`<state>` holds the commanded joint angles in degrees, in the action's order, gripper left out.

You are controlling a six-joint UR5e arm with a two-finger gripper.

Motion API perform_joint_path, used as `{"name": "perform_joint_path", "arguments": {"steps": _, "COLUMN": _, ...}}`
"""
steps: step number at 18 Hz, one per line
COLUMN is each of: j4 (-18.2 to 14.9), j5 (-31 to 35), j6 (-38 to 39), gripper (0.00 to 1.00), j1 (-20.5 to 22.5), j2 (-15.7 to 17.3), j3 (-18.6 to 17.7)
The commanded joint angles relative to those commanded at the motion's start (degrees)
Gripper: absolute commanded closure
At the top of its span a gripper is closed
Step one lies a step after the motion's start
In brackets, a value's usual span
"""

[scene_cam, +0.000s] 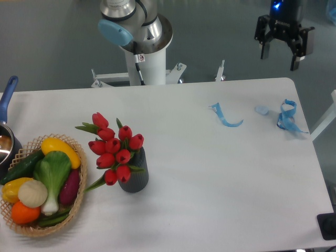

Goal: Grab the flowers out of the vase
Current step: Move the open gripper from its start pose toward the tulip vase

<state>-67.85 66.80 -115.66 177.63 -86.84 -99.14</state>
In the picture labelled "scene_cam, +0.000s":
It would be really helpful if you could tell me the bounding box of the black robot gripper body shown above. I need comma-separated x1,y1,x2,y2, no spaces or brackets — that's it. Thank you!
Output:
264,1,307,45

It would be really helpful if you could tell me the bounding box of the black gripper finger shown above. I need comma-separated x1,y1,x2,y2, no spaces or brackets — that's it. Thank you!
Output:
254,15,273,59
290,26,315,71

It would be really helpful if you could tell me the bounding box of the red tulip bouquet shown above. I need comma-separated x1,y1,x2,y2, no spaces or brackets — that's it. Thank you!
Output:
75,112,144,192

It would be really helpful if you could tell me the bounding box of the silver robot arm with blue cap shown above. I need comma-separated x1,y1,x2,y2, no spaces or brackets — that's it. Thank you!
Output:
98,1,315,71

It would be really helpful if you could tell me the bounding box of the dark grey ribbed vase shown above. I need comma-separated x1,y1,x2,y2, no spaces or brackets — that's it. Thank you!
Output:
118,147,149,193

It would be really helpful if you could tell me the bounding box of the small light blue cap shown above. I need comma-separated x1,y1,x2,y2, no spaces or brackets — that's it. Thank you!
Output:
255,106,269,116

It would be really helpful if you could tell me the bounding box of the tangled blue ribbon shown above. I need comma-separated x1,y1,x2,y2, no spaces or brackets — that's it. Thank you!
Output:
277,99,309,133

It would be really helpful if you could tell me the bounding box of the blue ribbon strip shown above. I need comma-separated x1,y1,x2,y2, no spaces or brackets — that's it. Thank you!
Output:
209,103,243,128

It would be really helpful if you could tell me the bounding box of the black device at table edge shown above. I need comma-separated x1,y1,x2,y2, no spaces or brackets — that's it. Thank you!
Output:
317,213,335,240

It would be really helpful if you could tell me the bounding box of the purple sweet potato toy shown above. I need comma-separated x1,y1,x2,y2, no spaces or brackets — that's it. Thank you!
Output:
59,170,80,205

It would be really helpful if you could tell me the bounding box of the green bok choy toy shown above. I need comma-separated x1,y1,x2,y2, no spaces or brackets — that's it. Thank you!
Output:
33,151,71,216

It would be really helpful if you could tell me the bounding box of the woven wicker basket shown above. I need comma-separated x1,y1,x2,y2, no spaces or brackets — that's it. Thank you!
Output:
1,134,87,237

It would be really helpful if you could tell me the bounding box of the green bean pods toy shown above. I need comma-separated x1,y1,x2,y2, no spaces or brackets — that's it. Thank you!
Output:
37,208,70,228

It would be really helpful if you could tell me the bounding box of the green cucumber toy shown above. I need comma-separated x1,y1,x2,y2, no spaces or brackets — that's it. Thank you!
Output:
1,150,44,185

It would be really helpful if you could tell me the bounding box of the cream garlic bulb toy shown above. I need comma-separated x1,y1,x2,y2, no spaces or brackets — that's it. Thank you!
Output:
18,180,48,208

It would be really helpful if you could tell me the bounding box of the yellow bell pepper toy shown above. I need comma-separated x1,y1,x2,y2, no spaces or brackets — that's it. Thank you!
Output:
2,177,33,204

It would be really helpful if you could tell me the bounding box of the orange fruit toy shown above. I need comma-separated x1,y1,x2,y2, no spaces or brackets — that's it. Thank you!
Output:
11,201,40,225

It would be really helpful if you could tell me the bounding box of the white furniture frame right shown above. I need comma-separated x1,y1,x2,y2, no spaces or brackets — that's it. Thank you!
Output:
310,90,335,141

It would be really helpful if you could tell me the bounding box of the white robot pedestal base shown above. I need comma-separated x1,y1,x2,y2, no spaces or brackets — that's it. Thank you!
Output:
90,47,226,88

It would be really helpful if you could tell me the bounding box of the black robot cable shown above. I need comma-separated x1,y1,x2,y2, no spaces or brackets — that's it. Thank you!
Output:
132,41,146,86

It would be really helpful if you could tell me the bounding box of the blue handled saucepan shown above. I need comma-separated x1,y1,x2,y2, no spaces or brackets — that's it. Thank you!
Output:
1,76,22,179

